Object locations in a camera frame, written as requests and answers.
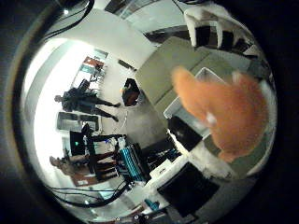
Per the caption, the black cable loop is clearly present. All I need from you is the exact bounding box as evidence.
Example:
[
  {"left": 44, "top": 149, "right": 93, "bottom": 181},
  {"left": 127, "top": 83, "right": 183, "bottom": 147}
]
[{"left": 46, "top": 180, "right": 133, "bottom": 209}]

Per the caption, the olive green table cloth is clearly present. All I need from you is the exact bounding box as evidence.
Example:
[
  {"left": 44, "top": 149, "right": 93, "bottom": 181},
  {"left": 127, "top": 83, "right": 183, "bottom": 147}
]
[{"left": 135, "top": 36, "right": 275, "bottom": 175}]

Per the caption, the seated person at desk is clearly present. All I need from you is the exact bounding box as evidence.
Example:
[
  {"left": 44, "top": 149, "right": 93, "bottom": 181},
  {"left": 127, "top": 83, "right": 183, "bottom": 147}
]
[{"left": 49, "top": 155, "right": 92, "bottom": 178}]

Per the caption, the black computer monitor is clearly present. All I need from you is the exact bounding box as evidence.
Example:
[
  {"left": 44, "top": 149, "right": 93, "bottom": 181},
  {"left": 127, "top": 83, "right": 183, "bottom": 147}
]
[{"left": 68, "top": 130, "right": 87, "bottom": 157}]

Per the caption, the grey plastic container bin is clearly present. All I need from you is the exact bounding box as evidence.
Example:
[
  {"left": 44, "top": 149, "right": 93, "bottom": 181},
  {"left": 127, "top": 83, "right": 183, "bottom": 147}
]
[{"left": 163, "top": 66, "right": 228, "bottom": 138}]

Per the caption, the black cable bundle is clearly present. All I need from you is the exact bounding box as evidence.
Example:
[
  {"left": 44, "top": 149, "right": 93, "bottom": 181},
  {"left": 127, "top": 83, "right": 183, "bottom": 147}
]
[{"left": 41, "top": 0, "right": 96, "bottom": 42}]

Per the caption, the black metal frame stand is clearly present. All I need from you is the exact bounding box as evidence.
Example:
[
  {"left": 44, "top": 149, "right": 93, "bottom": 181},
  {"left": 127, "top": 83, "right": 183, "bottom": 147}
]
[{"left": 81, "top": 122, "right": 149, "bottom": 185}]

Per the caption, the black bag on floor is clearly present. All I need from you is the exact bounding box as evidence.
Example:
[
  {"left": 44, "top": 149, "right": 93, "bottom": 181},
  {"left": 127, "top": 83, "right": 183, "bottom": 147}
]
[{"left": 121, "top": 77, "right": 141, "bottom": 107}]

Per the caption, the white framed dark panel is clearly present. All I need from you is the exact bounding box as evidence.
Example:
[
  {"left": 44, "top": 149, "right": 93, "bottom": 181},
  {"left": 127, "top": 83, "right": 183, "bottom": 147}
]
[{"left": 56, "top": 111, "right": 101, "bottom": 133}]

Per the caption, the standing person in dark clothes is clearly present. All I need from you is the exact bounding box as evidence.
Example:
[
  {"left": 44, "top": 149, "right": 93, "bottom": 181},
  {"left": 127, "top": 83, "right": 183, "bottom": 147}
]
[{"left": 53, "top": 87, "right": 121, "bottom": 123}]

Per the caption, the orange teddy bear white hat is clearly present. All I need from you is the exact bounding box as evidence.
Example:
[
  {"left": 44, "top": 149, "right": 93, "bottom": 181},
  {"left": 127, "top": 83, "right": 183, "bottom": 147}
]
[{"left": 170, "top": 65, "right": 269, "bottom": 163}]

